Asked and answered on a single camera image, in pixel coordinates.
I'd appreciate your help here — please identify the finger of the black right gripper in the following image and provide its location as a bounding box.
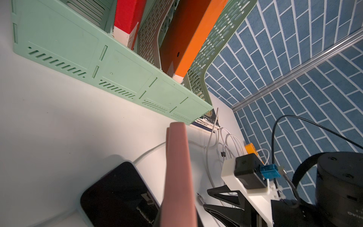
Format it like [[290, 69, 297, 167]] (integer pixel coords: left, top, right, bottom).
[[207, 185, 245, 207], [203, 204, 250, 227]]

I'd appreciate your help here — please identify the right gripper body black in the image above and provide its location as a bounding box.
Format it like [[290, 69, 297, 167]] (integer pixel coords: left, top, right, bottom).
[[243, 195, 321, 227]]

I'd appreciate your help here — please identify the pink case phone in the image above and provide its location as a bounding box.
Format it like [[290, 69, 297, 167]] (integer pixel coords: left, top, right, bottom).
[[160, 122, 198, 227]]

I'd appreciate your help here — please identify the white case phone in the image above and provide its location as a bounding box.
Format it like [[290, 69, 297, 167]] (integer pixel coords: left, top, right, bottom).
[[79, 161, 160, 227]]

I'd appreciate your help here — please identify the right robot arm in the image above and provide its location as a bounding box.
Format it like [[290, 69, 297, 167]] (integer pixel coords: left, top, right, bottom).
[[204, 152, 363, 227]]

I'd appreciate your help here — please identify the orange power strip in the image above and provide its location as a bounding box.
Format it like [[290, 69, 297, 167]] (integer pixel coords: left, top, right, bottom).
[[245, 143, 266, 165]]

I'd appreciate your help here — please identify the black paperback book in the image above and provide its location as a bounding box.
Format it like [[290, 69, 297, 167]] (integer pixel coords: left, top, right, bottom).
[[190, 109, 221, 133]]

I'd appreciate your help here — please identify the orange folder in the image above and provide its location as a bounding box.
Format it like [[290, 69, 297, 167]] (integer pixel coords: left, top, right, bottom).
[[159, 0, 228, 83]]

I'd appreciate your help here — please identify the red folder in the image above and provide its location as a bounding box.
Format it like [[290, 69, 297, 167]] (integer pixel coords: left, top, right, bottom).
[[112, 0, 147, 50]]

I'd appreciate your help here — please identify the green plastic file organizer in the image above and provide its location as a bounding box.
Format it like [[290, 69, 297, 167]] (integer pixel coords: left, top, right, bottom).
[[11, 1, 256, 124]]

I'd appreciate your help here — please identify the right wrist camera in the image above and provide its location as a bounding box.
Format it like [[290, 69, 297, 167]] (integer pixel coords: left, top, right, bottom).
[[220, 153, 287, 227]]

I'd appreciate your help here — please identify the aluminium corner post right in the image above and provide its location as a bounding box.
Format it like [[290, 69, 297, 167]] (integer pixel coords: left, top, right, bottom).
[[232, 28, 363, 113]]

